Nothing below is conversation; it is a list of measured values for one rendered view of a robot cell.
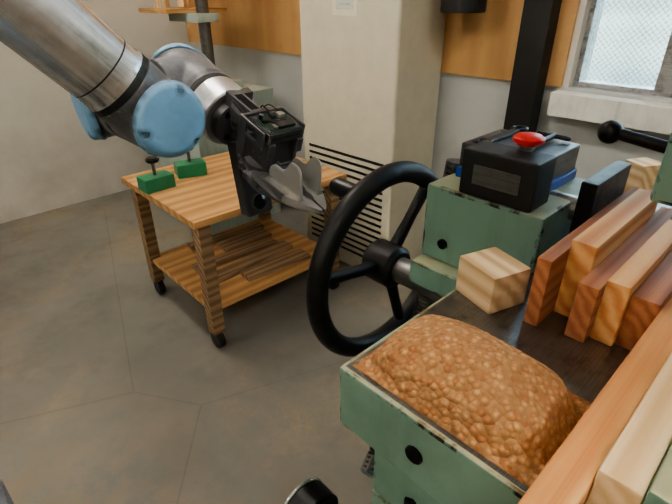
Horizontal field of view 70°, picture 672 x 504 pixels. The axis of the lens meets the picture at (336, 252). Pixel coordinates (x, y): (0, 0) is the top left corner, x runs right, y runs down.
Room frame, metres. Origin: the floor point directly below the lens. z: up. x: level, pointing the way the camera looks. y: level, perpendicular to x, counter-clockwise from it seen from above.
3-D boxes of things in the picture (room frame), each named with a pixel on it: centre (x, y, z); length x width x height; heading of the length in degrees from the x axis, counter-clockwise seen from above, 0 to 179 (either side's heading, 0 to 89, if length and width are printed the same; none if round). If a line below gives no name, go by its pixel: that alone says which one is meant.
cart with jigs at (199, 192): (1.74, 0.39, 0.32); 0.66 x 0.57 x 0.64; 133
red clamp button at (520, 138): (0.46, -0.19, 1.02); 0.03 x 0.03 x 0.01
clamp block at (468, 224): (0.50, -0.20, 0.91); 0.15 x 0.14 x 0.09; 134
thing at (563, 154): (0.50, -0.19, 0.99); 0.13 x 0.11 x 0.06; 134
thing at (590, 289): (0.38, -0.27, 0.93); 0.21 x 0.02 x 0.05; 134
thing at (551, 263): (0.40, -0.24, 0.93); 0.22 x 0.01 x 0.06; 134
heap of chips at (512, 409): (0.25, -0.09, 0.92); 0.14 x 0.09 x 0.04; 44
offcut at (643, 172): (0.62, -0.41, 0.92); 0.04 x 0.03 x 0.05; 106
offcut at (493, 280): (0.37, -0.14, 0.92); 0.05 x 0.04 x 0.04; 26
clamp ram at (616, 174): (0.46, -0.24, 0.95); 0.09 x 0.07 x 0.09; 134
